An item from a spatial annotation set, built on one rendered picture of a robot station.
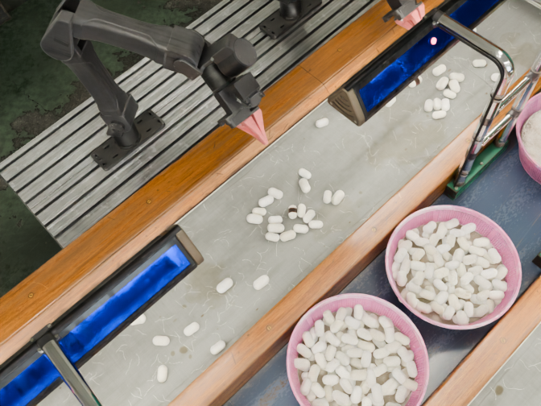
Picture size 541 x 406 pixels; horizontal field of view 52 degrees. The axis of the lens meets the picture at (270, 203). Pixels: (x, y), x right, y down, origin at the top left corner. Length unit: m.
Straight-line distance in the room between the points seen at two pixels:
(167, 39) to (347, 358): 0.71
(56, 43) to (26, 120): 1.44
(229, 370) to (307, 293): 0.22
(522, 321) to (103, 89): 0.99
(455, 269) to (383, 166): 0.28
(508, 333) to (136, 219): 0.80
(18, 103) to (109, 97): 1.40
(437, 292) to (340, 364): 0.25
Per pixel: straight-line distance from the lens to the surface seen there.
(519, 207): 1.38
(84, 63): 1.24
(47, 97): 2.64
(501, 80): 1.03
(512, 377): 1.17
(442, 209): 1.24
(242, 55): 1.10
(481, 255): 1.24
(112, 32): 1.13
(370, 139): 1.33
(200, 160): 1.30
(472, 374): 1.13
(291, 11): 1.65
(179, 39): 1.13
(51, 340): 0.82
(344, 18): 1.68
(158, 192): 1.28
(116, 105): 1.33
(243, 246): 1.20
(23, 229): 2.32
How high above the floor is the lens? 1.84
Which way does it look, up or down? 62 degrees down
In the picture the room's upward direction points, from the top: 10 degrees counter-clockwise
